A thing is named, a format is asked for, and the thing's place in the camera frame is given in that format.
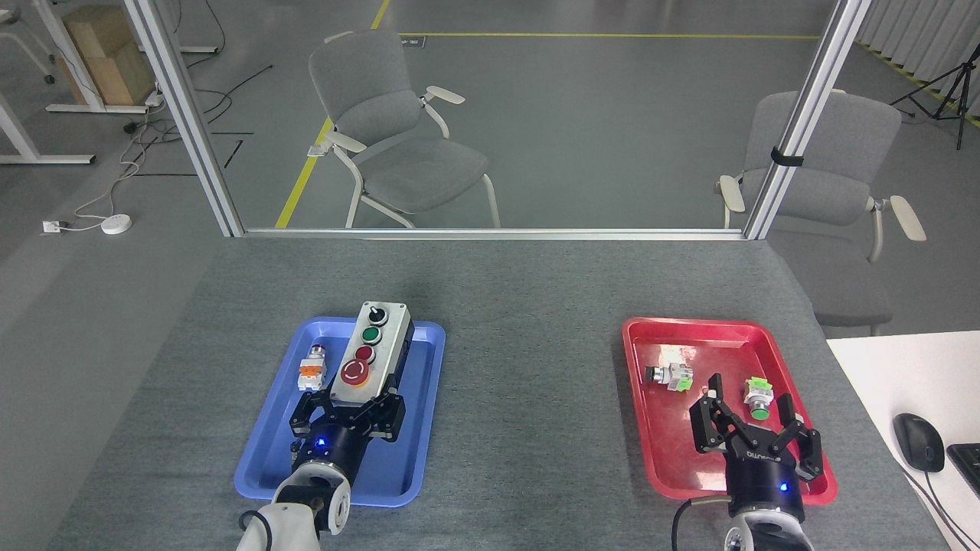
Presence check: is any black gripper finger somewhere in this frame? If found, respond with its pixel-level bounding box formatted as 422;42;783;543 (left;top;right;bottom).
344;393;407;444
689;373;748;455
776;394;827;484
289;390;338;440

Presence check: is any black keyboard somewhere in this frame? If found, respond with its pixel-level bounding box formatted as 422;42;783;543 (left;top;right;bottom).
946;442;980;499

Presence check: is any grey four-button control box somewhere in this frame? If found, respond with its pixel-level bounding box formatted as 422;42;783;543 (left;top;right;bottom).
327;300;417;407

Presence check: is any white side desk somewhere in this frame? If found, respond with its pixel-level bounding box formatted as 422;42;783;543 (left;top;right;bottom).
825;330;980;551

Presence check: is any silver post with black strap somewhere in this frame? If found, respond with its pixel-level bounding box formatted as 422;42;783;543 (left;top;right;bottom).
742;0;874;242

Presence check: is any white floor cable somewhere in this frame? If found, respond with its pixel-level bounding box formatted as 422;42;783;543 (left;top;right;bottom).
70;98;165;227

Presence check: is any brown cardboard box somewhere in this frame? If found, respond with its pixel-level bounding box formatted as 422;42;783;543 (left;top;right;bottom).
59;5;158;107

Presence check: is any grey chair with angled armrests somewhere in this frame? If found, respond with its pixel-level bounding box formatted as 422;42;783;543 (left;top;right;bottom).
307;29;503;230

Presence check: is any black mouse cable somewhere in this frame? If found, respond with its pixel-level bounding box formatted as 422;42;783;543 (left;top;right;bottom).
899;465;980;551

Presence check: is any black computer mouse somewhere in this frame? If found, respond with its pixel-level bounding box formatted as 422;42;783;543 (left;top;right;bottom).
892;412;946;474

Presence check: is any white desk frame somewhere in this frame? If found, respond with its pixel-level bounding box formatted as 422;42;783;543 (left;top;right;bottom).
0;0;151;166

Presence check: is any black knob selector switch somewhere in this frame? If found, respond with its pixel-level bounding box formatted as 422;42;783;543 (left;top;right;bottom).
644;362;695;393

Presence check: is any black tripod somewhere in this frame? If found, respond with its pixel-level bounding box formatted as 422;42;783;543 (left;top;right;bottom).
889;57;980;152

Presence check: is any orange and white button switch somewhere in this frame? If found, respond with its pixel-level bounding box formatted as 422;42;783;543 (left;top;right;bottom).
296;345;329;393

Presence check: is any blue plastic tray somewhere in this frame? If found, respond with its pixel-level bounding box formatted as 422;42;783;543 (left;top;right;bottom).
234;317;447;509

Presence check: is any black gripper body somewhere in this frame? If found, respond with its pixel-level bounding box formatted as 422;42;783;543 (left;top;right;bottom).
289;424;370;487
724;442;806;523

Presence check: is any green push button switch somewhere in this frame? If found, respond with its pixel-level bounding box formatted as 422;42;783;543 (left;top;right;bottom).
743;376;776;422

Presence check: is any grey chair with wide backrest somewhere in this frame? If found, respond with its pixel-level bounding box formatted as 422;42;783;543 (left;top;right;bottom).
715;90;928;338

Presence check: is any silver aluminium post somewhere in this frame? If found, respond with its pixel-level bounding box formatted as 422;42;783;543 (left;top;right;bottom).
122;0;247;239

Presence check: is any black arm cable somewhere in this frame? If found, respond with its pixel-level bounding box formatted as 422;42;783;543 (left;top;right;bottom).
671;497;736;551

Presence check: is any red plastic tray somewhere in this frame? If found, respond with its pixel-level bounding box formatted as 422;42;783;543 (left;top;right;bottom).
621;317;838;507

